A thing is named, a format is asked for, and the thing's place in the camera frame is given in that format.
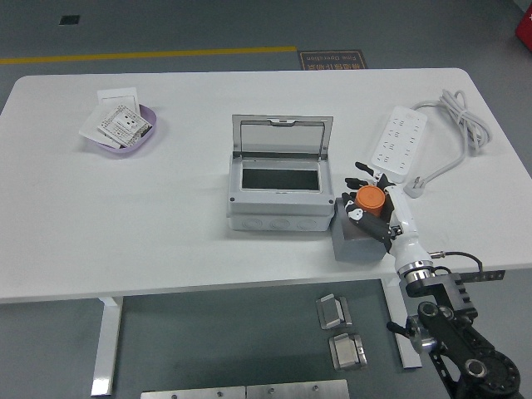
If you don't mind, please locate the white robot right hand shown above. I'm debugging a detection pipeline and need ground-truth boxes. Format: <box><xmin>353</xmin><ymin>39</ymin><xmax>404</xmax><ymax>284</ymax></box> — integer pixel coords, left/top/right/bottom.
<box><xmin>342</xmin><ymin>160</ymin><xmax>433</xmax><ymax>272</ymax></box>

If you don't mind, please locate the orange cylinder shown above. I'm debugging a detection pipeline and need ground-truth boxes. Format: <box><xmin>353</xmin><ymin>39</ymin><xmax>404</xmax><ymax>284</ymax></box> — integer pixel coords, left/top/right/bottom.
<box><xmin>353</xmin><ymin>185</ymin><xmax>387</xmax><ymax>218</ymax></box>

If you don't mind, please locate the grey box with clear lid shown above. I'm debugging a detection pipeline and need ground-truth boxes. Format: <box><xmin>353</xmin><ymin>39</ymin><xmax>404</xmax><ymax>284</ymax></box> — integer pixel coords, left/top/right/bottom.
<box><xmin>226</xmin><ymin>114</ymin><xmax>336</xmax><ymax>233</ymax></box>

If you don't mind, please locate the grey cube with round hole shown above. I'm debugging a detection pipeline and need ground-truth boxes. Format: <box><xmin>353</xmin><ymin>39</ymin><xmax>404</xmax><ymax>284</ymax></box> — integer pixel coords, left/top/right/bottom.
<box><xmin>331</xmin><ymin>197</ymin><xmax>394</xmax><ymax>264</ymax></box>

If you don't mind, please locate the white table leg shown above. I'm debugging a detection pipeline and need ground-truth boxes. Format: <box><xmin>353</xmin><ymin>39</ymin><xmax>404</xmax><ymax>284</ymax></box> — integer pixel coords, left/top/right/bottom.
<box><xmin>381</xmin><ymin>277</ymin><xmax>423</xmax><ymax>370</ymax></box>
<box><xmin>90</xmin><ymin>297</ymin><xmax>124</xmax><ymax>397</ymax></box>

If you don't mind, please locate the white power strip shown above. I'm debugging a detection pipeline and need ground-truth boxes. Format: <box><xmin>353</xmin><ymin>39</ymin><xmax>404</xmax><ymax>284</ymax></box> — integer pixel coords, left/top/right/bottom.
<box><xmin>369</xmin><ymin>105</ymin><xmax>428</xmax><ymax>184</ymax></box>

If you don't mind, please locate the black table control panel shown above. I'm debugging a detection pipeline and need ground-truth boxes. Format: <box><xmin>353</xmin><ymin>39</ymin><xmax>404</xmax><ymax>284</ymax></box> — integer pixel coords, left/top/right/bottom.
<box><xmin>461</xmin><ymin>269</ymin><xmax>506</xmax><ymax>283</ymax></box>

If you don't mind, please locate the silver metal block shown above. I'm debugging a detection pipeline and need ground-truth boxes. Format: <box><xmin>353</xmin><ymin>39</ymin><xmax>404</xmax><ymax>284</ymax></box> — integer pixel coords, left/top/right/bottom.
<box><xmin>314</xmin><ymin>293</ymin><xmax>353</xmax><ymax>331</ymax></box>
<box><xmin>328</xmin><ymin>332</ymin><xmax>369</xmax><ymax>372</ymax></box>

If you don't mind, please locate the brown floor sign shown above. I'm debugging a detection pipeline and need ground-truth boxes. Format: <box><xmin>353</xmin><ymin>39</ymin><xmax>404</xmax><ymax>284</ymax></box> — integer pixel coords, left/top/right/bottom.
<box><xmin>297</xmin><ymin>49</ymin><xmax>369</xmax><ymax>71</ymax></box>

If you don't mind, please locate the grey metal plate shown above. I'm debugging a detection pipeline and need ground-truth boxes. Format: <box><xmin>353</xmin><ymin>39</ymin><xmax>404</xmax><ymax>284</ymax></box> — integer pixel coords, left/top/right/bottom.
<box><xmin>140</xmin><ymin>386</ymin><xmax>247</xmax><ymax>399</ymax></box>
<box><xmin>245</xmin><ymin>378</ymin><xmax>350</xmax><ymax>399</ymax></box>

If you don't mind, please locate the red object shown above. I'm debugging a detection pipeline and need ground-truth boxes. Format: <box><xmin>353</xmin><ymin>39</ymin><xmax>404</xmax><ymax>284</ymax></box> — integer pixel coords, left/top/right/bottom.
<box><xmin>515</xmin><ymin>10</ymin><xmax>532</xmax><ymax>42</ymax></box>

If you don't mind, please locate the purple plastic tray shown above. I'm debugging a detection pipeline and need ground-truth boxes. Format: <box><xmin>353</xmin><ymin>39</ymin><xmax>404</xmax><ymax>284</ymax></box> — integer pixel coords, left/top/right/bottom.
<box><xmin>85</xmin><ymin>103</ymin><xmax>160</xmax><ymax>159</ymax></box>

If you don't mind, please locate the yellow floor tape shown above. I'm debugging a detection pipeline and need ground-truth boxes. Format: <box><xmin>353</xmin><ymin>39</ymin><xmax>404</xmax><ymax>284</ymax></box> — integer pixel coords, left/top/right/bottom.
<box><xmin>0</xmin><ymin>45</ymin><xmax>298</xmax><ymax>67</ymax></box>

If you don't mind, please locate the white printed socket panel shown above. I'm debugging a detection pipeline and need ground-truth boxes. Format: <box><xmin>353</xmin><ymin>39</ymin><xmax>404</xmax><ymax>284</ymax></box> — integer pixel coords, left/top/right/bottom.
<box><xmin>97</xmin><ymin>104</ymin><xmax>153</xmax><ymax>149</ymax></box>

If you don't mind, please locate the white flat panel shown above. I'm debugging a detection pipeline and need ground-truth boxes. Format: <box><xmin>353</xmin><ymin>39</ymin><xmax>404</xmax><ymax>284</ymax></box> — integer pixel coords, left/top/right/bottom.
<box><xmin>78</xmin><ymin>103</ymin><xmax>121</xmax><ymax>150</ymax></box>

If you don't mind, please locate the white blank switch plate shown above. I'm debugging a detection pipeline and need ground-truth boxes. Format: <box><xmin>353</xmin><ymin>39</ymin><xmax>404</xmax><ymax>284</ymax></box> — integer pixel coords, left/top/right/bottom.
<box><xmin>96</xmin><ymin>86</ymin><xmax>140</xmax><ymax>116</ymax></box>

